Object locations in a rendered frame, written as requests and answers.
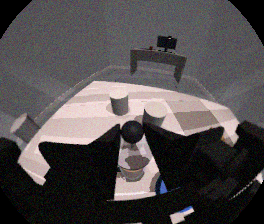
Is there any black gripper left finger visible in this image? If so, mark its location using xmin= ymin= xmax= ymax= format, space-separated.
xmin=38 ymin=124 xmax=121 ymax=200

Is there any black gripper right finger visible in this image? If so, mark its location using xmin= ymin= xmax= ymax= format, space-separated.
xmin=143 ymin=123 xmax=224 ymax=192

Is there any grey cylinder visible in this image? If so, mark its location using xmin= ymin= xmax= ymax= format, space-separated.
xmin=141 ymin=101 xmax=168 ymax=127
xmin=109 ymin=88 xmax=129 ymax=116

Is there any glass coffee press with plunger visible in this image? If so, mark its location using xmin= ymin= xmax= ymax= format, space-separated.
xmin=117 ymin=121 xmax=153 ymax=183

